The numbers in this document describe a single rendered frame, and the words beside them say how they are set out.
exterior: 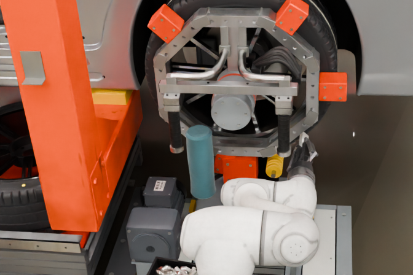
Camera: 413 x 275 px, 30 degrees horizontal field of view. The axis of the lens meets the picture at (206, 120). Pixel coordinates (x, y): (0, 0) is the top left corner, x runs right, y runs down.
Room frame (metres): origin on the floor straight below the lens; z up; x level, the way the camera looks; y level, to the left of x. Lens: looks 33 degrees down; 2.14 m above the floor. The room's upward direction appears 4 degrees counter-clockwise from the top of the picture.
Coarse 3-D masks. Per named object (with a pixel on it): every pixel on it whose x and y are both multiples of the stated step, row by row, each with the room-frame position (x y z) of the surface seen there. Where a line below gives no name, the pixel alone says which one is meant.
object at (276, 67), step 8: (208, 32) 2.42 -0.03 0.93; (216, 32) 2.42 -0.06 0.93; (248, 32) 2.40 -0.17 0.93; (264, 32) 2.39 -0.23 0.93; (216, 40) 2.42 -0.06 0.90; (248, 40) 2.36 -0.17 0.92; (264, 40) 2.39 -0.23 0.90; (272, 40) 2.38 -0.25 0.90; (216, 48) 2.42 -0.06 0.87; (256, 48) 2.35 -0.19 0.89; (264, 48) 2.35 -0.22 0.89; (272, 64) 2.38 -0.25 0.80; (280, 64) 2.38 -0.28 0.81; (280, 72) 2.38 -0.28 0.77
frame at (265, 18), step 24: (192, 24) 2.17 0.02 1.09; (216, 24) 2.16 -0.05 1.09; (240, 24) 2.14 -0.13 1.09; (264, 24) 2.13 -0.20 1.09; (168, 48) 2.19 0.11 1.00; (288, 48) 2.12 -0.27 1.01; (312, 48) 2.15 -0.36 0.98; (168, 72) 2.23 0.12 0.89; (312, 72) 2.10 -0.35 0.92; (312, 96) 2.14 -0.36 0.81; (192, 120) 2.23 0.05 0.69; (312, 120) 2.10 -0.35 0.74; (216, 144) 2.17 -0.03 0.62; (240, 144) 2.16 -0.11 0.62; (264, 144) 2.15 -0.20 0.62
